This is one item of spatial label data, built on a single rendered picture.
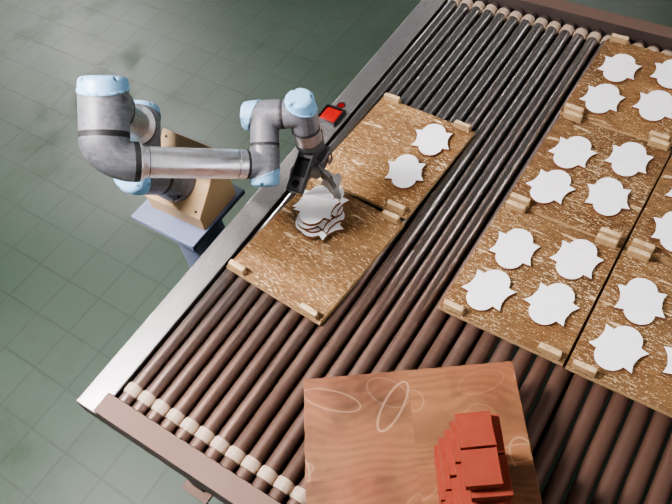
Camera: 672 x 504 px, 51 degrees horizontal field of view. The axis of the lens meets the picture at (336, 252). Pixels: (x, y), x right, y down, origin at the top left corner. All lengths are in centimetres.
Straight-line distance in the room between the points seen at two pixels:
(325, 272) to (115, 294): 155
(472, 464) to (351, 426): 40
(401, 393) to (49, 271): 227
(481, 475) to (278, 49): 331
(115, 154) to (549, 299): 115
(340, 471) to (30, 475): 173
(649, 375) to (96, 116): 144
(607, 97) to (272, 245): 118
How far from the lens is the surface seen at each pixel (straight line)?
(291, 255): 207
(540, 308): 194
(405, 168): 222
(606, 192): 221
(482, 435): 140
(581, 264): 204
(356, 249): 205
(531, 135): 237
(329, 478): 164
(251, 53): 432
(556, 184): 220
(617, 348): 192
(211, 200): 225
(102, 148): 170
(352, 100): 251
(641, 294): 202
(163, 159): 173
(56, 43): 491
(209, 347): 198
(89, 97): 172
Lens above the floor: 259
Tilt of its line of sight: 53 degrees down
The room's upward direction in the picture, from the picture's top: 11 degrees counter-clockwise
